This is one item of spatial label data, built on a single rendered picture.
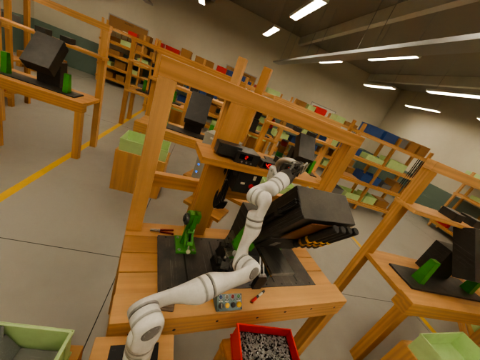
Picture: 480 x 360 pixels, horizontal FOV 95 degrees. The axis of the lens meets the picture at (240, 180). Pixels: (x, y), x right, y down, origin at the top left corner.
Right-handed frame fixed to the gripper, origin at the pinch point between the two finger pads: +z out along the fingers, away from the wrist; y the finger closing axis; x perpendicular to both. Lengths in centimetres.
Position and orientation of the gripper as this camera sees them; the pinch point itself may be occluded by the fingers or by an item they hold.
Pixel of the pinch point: (298, 166)
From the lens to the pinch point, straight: 111.8
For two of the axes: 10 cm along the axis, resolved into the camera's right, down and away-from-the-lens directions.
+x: -7.3, -5.2, 4.5
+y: 1.1, -7.3, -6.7
